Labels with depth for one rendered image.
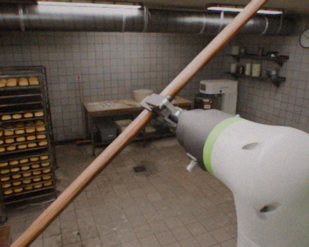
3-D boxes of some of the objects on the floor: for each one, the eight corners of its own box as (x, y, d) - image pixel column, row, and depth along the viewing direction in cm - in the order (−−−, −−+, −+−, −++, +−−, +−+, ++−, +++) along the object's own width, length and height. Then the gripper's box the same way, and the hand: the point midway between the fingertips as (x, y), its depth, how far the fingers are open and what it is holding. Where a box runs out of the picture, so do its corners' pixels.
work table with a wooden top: (91, 156, 496) (88, 111, 469) (85, 142, 567) (82, 102, 540) (190, 141, 574) (192, 102, 547) (174, 130, 645) (175, 94, 618)
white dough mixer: (200, 145, 550) (204, 84, 511) (186, 136, 602) (189, 80, 563) (235, 139, 583) (241, 82, 544) (219, 132, 635) (223, 78, 596)
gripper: (162, 120, 38) (116, 93, 59) (214, 179, 45) (158, 137, 66) (196, 84, 39) (139, 71, 59) (242, 148, 46) (177, 116, 67)
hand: (155, 109), depth 60 cm, fingers closed on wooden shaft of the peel, 3 cm apart
